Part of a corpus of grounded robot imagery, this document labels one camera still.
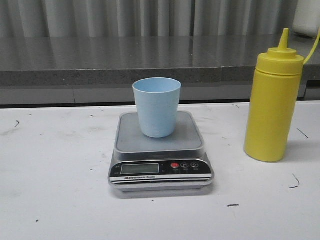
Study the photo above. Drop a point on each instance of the yellow squeeze bottle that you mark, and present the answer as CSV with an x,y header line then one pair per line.
x,y
274,93

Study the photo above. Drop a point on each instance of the grey stone counter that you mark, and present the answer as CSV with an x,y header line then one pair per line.
x,y
74,71

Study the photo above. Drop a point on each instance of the white blender appliance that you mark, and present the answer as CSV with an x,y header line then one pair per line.
x,y
306,20

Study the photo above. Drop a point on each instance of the light blue plastic cup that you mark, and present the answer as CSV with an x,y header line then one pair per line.
x,y
157,100

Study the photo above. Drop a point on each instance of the silver electronic kitchen scale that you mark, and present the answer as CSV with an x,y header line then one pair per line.
x,y
176,162

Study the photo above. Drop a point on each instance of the grey curtain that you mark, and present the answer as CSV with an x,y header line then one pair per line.
x,y
144,18

